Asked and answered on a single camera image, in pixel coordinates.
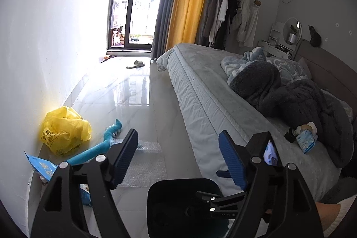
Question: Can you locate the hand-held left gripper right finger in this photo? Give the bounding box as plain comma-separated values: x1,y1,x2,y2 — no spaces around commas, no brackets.
219,130,325,238

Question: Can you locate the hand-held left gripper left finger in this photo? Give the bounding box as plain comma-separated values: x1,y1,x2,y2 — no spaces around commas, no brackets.
30,129,139,238

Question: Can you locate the black bin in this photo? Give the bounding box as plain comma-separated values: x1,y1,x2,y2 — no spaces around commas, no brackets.
147,178,228,238

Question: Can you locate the person's right forearm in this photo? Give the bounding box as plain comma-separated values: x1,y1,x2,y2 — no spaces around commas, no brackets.
326,196,357,236

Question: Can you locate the person's right hand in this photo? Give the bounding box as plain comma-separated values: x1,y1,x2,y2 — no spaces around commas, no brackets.
316,202,342,238

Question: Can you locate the bubble wrap sheet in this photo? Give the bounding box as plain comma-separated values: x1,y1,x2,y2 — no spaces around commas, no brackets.
107,138,168,187

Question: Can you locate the teal plush toy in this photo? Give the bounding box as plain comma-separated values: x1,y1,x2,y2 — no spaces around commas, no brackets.
65,119,123,166

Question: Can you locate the pale blue tissue packet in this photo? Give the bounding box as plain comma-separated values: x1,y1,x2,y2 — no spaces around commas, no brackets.
296,128,319,154

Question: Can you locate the dark grey fleece blanket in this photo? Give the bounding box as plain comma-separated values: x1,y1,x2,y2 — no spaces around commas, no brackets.
231,60,353,169

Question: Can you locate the blue white packet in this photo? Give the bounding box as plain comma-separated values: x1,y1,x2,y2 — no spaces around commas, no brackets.
79,184,93,207

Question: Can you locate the yellow plastic bag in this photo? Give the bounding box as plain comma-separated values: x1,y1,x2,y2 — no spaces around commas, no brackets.
41,106,92,156

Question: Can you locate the bed with grey cover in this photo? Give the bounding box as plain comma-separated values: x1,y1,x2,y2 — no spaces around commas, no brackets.
156,39,357,201

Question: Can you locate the light blue patterned blanket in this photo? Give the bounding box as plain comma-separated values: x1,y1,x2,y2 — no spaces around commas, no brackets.
220,46,312,87

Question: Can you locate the pale pillow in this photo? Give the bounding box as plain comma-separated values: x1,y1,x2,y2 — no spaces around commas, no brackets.
298,58,312,80

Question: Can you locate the white dressing table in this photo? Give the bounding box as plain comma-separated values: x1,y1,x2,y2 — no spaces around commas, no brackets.
257,39,292,60

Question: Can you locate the grey slipper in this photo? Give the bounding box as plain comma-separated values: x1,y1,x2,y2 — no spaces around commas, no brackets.
126,60,145,69

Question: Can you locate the brown headboard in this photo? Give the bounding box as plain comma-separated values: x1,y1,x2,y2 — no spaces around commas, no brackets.
295,39,357,95

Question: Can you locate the white table lamp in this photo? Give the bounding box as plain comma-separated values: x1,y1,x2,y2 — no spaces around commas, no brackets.
288,33,298,52

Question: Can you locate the white shelf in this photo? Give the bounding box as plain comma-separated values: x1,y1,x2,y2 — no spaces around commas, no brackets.
268,23,285,44

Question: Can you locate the grey cat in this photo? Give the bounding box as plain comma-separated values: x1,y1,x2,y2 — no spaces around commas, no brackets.
308,25,322,48

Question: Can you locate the round mirror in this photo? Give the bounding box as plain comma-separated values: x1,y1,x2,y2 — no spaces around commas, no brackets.
283,17,303,45

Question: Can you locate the white jacket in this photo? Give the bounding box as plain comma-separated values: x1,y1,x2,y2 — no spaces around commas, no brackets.
231,0,259,45

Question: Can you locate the grey coat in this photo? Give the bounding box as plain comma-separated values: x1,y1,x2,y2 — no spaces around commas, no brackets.
201,0,224,47

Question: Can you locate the white shirt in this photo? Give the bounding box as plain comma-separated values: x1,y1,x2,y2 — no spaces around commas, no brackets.
218,0,228,23

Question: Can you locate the black garment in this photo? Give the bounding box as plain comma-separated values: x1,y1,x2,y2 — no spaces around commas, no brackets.
222,0,238,32

